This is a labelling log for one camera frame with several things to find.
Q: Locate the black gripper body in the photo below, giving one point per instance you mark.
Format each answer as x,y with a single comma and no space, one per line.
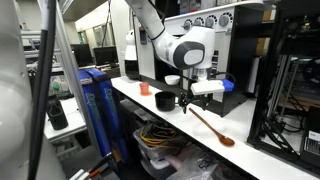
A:
198,96

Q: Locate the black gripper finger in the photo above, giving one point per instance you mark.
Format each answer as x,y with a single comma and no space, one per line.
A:
184,103
205,101

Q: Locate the wooden spoon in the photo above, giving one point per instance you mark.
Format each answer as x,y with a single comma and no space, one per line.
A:
213,130

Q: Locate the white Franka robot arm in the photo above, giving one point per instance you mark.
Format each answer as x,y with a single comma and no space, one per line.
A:
186,50

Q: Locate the orange plastic cup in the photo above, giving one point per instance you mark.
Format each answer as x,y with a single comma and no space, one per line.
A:
144,87

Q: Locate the white bowl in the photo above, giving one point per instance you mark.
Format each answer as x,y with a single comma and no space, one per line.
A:
172,80

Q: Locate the pink soft object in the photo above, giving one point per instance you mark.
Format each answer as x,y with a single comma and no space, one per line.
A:
180,158

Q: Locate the clear plastic bag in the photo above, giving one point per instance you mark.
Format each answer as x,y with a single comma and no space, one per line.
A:
196,168

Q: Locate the white and black appliance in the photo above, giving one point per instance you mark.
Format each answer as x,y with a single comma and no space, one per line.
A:
131,56

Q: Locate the plastic bin with white lid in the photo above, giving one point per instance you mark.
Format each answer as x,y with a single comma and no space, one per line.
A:
156,168

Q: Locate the black computer monitor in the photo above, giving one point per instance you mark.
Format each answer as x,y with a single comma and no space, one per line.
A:
81,55
106,55

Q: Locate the white side table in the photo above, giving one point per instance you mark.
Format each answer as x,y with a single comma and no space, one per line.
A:
71,116

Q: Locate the clear plastic container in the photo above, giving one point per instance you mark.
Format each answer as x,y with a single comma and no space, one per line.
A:
60,85

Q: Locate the black water bottle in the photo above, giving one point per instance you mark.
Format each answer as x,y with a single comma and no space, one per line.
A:
56,113

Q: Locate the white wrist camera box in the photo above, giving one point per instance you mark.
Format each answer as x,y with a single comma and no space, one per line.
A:
206,87

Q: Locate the black metal frame machine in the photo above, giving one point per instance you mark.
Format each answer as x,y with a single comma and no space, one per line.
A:
293,100

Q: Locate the aluminium frame post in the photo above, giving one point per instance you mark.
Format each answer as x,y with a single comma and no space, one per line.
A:
70,66

